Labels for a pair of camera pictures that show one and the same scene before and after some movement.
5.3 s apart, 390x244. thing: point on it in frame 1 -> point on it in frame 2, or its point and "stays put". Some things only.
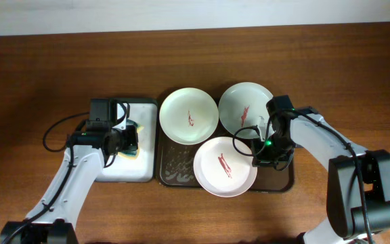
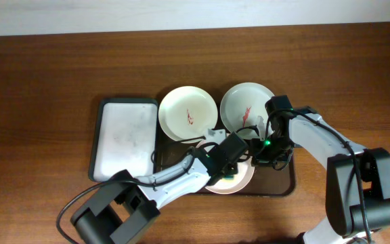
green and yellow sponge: [132, 154] -> [229, 177]
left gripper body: [131, 137] -> [227, 169]
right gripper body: [263, 159] stays put
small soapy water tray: [141, 169] stays put
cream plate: [189, 116] stays put
